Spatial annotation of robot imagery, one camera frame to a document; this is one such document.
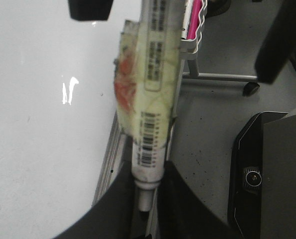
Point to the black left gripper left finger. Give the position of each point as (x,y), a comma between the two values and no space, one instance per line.
(112,216)

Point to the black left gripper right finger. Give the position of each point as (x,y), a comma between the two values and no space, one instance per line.
(181,215)

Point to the white black whiteboard marker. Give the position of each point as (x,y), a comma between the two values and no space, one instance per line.
(145,85)

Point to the grey cart leg with caster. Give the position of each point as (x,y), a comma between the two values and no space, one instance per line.
(249,89)

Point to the black block at top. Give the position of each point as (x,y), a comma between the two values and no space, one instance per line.
(88,10)

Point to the pink item in basket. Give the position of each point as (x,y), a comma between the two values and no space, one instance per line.
(194,19)

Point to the white whiteboard with metal frame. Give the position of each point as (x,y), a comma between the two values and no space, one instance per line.
(56,107)

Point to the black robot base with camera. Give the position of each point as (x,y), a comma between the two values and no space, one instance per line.
(262,193)

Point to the white wire basket rack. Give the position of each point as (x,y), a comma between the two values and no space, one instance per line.
(189,48)

